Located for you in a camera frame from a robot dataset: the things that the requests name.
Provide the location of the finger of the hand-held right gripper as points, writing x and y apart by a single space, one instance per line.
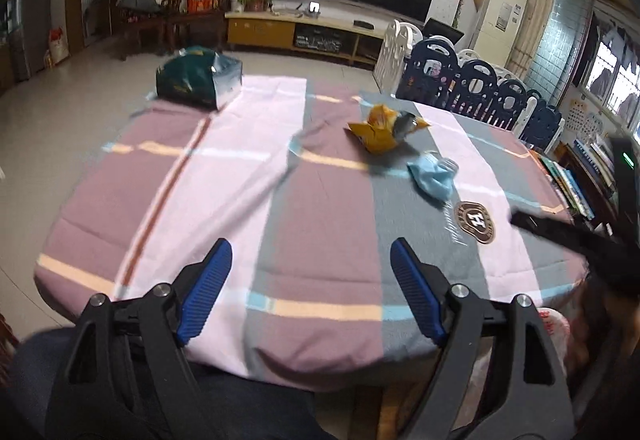
555 231

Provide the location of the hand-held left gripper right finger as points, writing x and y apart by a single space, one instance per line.
417 290

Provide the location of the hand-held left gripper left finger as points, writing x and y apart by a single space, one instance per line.
207 290

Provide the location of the white plastic trash bag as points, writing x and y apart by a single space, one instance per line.
552 325

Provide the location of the pile of colourful booklets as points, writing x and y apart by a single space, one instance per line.
565 185

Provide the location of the stack of books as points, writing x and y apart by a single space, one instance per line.
597 160

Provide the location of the striped patchwork blanket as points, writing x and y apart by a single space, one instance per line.
325 230

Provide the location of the blue face mask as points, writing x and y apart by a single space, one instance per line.
432 177

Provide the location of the window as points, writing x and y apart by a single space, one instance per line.
615 75

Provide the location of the yellow snack bag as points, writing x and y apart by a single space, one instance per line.
377 133

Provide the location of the row of playpen fence panels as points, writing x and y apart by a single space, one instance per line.
475 85

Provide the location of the white standing air conditioner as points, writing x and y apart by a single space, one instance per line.
500 20

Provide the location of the beige curtain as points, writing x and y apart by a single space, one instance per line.
537 10

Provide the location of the black monitor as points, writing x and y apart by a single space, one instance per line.
442 33

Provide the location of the wooden television cabinet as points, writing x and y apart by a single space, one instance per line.
260 33

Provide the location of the small black box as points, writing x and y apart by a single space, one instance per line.
363 25

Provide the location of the white and red sack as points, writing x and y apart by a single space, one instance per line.
58 45

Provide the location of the dark cloth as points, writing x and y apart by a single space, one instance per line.
137 0

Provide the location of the small white device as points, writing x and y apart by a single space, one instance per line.
313 9

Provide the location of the children's wall chart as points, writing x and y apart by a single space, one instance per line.
585 118

